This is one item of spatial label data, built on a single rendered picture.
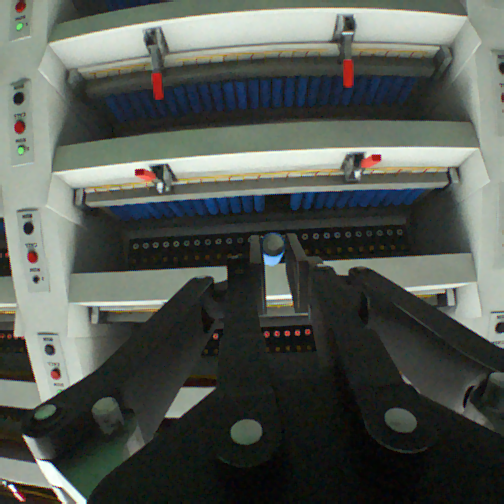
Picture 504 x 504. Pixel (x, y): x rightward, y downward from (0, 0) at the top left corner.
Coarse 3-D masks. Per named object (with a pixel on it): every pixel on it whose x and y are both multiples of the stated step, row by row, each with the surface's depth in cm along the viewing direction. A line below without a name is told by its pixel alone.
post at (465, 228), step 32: (480, 0) 32; (480, 32) 33; (480, 64) 33; (448, 96) 40; (480, 96) 34; (480, 128) 35; (480, 192) 36; (416, 224) 55; (448, 224) 44; (480, 224) 37; (480, 256) 37; (480, 288) 38; (480, 320) 39
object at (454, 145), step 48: (96, 144) 38; (144, 144) 37; (192, 144) 37; (240, 144) 36; (288, 144) 36; (336, 144) 36; (384, 144) 36; (432, 144) 35; (48, 192) 36; (432, 192) 48
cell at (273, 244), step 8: (264, 240) 21; (272, 240) 21; (280, 240) 21; (264, 248) 21; (272, 248) 21; (280, 248) 21; (264, 256) 22; (272, 256) 21; (280, 256) 22; (272, 264) 26
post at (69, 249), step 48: (0, 0) 33; (48, 0) 33; (0, 48) 34; (0, 96) 35; (48, 96) 36; (0, 144) 37; (48, 144) 36; (48, 240) 38; (96, 240) 49; (48, 384) 42
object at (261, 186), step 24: (384, 168) 39; (408, 168) 39; (96, 192) 41; (120, 192) 42; (144, 192) 42; (192, 192) 41; (216, 192) 41; (240, 192) 42; (264, 192) 42; (288, 192) 42
